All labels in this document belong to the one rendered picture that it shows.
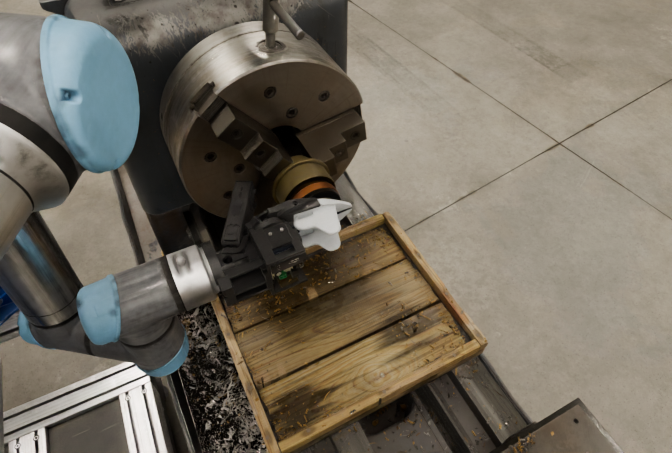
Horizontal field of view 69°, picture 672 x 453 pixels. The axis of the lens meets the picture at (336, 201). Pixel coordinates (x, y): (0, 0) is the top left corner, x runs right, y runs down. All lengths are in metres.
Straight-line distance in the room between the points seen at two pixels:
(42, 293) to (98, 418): 0.95
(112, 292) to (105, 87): 0.28
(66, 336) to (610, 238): 2.03
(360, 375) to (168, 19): 0.61
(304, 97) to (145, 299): 0.36
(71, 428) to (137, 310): 1.03
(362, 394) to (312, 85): 0.46
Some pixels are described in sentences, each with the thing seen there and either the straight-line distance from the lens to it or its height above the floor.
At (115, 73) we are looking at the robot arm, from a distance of 0.44.
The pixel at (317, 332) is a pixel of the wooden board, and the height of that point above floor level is 0.89.
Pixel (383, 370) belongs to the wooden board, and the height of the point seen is 0.89.
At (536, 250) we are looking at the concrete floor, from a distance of 2.15.
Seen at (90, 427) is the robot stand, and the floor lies 0.21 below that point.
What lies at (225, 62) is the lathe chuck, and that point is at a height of 1.23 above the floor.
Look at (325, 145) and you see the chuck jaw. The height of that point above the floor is 1.11.
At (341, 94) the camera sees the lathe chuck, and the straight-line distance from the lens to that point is 0.78.
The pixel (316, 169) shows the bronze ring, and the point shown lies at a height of 1.12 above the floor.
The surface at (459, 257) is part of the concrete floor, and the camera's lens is 2.03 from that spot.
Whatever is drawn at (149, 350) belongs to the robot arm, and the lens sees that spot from 0.70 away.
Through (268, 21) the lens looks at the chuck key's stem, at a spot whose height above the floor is 1.28.
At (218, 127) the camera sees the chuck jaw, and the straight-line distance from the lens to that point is 0.69.
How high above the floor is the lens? 1.61
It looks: 48 degrees down
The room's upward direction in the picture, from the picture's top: straight up
